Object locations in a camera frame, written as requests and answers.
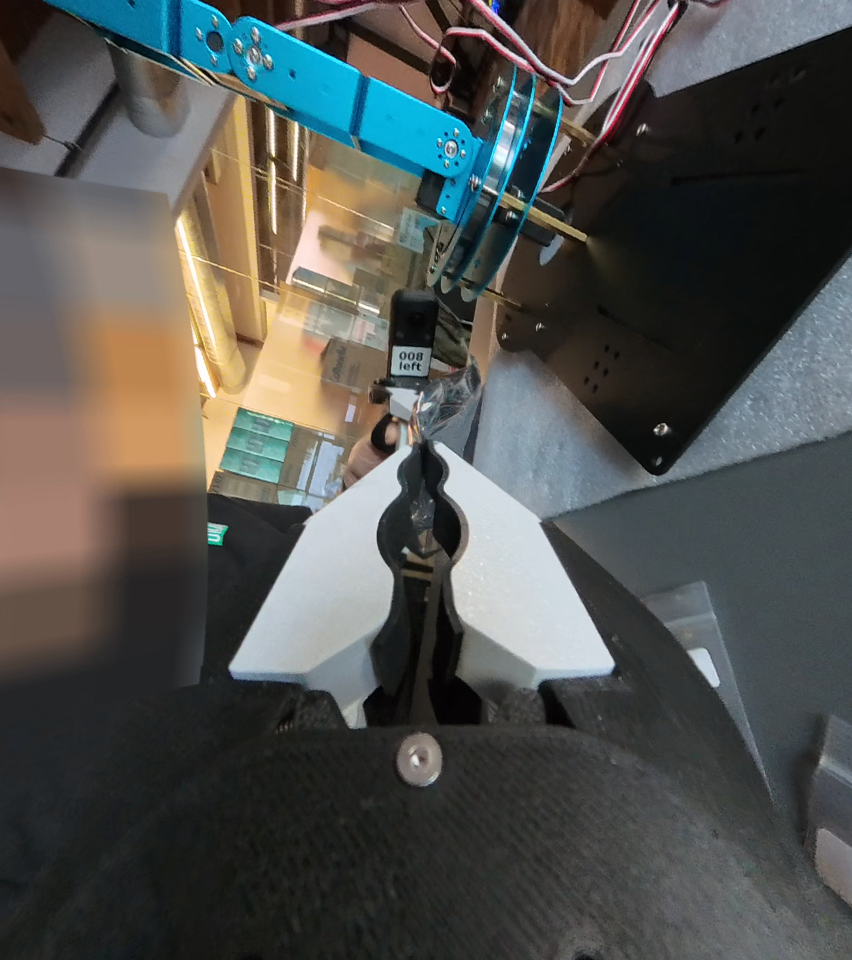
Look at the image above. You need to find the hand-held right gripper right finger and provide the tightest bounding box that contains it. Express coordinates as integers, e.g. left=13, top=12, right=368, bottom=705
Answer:
left=429, top=443, right=616, bottom=706

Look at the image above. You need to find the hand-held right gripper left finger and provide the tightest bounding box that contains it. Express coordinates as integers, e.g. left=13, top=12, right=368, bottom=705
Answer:
left=230, top=444, right=416, bottom=729

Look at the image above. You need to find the dark parts bag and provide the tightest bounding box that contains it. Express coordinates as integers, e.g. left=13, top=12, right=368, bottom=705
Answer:
left=408, top=360, right=484, bottom=574

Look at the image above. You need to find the blue toy robot arm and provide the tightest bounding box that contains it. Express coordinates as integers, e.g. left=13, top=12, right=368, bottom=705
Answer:
left=42, top=0, right=571, bottom=295

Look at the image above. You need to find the red white black servo cable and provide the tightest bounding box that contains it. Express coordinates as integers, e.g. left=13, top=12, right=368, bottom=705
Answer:
left=273, top=0, right=730, bottom=199

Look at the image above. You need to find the dark grey desk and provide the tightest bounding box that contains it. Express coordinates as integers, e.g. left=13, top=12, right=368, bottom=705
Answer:
left=543, top=413, right=852, bottom=960

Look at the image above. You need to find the person's left hand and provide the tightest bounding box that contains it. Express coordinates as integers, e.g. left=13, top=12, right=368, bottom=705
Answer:
left=345, top=420, right=406, bottom=492

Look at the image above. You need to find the black metal base plate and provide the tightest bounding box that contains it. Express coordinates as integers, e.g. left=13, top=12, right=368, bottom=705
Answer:
left=492, top=51, right=852, bottom=480

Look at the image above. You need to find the silver duct pipe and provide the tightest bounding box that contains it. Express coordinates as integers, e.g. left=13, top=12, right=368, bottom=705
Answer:
left=102, top=42, right=235, bottom=139

